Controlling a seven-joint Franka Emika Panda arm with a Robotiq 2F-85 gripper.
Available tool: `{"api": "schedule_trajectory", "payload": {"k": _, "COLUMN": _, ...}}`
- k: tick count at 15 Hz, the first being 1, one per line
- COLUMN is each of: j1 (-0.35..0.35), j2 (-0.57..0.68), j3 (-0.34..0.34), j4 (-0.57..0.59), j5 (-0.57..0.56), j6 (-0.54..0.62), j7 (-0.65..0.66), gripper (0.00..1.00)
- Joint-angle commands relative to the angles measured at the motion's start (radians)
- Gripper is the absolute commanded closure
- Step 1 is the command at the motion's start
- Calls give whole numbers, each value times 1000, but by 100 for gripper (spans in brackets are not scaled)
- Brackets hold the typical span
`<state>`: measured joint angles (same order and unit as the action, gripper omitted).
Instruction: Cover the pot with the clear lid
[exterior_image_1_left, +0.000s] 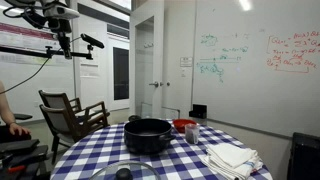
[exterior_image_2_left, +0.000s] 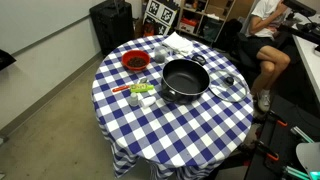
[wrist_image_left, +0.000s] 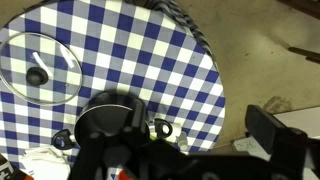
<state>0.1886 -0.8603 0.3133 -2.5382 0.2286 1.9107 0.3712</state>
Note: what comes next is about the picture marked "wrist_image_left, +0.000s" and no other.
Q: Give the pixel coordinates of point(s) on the blue white checked tablecloth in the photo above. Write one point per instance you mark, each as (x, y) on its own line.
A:
(150, 43)

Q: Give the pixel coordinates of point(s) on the red bowl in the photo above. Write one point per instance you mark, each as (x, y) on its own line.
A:
(124, 175)

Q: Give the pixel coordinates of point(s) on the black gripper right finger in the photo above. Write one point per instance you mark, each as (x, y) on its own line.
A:
(280, 140)

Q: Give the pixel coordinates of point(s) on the scribbled white paper sheet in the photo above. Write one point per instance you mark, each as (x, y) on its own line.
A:
(250, 146)

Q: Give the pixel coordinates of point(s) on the orange black printed box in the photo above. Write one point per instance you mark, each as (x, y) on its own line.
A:
(11, 170)

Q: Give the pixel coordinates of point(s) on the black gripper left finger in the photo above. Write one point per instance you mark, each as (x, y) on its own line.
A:
(96, 153)

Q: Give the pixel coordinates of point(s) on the white flat panel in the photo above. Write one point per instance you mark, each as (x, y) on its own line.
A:
(300, 118)

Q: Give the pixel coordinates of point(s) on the clear glass lid black knob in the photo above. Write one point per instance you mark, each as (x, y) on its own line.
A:
(36, 76)

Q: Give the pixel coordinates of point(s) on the white folded napkin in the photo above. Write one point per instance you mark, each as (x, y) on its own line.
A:
(46, 163)

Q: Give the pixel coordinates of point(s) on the dark brown floor bar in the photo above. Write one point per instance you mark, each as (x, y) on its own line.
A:
(300, 6)
(305, 55)

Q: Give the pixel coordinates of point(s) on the black cooking pot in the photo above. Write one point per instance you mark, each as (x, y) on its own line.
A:
(106, 116)

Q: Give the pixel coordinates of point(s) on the white shaker bottle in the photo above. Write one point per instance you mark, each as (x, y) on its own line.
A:
(182, 141)

